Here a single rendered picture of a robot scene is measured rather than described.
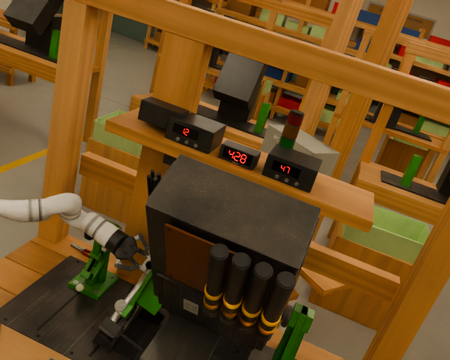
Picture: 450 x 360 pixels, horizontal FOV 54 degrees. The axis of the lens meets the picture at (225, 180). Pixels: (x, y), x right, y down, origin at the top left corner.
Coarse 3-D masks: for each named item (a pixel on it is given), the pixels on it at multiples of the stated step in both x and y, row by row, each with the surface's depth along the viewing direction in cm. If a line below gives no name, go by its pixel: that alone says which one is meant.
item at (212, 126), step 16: (192, 112) 152; (176, 128) 142; (192, 128) 140; (208, 128) 141; (224, 128) 148; (192, 144) 142; (208, 144) 140; (272, 160) 135; (288, 160) 134; (304, 160) 138; (320, 160) 142; (272, 176) 137; (288, 176) 135; (304, 176) 134
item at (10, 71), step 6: (12, 0) 557; (0, 12) 600; (0, 18) 572; (0, 24) 569; (6, 24) 566; (12, 30) 571; (0, 66) 590; (6, 66) 593; (6, 72) 590; (12, 72) 595; (6, 78) 598; (12, 78) 599; (30, 78) 638; (6, 84) 601; (12, 84) 604
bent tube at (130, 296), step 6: (150, 258) 138; (144, 264) 138; (150, 264) 146; (144, 270) 137; (150, 270) 137; (144, 276) 147; (138, 282) 148; (138, 288) 148; (132, 294) 147; (126, 300) 146; (114, 312) 144; (114, 318) 143; (120, 318) 144
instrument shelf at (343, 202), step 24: (120, 120) 148; (144, 144) 144; (168, 144) 141; (240, 168) 138; (288, 192) 134; (312, 192) 136; (336, 192) 142; (360, 192) 147; (336, 216) 131; (360, 216) 129
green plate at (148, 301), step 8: (144, 280) 129; (152, 280) 129; (144, 288) 131; (152, 288) 130; (136, 296) 132; (144, 296) 132; (152, 296) 131; (144, 304) 133; (152, 304) 132; (160, 304) 131; (152, 312) 133
